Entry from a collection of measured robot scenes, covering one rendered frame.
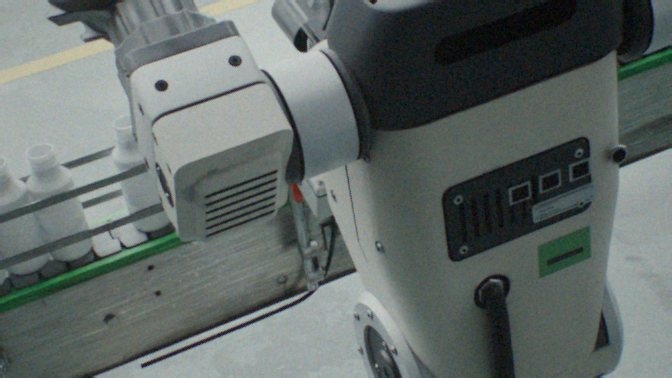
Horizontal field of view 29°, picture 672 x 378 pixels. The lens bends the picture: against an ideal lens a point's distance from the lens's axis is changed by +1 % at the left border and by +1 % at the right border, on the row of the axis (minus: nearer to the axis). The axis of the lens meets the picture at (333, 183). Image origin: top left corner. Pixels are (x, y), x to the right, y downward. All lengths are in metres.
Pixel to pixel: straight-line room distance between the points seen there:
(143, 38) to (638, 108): 1.21
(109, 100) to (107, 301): 2.48
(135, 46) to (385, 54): 0.19
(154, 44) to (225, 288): 0.95
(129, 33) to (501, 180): 0.31
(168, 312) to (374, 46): 0.97
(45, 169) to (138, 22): 0.74
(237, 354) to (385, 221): 2.08
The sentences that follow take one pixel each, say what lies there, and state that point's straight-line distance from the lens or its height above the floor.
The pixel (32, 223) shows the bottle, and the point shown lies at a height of 1.07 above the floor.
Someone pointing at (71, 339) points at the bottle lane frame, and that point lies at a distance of 1.81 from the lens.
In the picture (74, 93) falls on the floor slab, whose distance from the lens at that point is 4.33.
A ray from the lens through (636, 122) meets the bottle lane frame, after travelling 2.06.
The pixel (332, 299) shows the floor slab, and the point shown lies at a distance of 3.18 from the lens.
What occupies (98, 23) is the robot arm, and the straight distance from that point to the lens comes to 1.03.
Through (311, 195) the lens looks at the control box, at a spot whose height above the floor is 1.07.
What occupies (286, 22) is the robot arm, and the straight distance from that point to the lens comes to 1.53.
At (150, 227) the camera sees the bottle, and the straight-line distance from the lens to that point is 1.78.
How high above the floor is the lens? 2.01
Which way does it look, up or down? 34 degrees down
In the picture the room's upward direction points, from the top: 10 degrees counter-clockwise
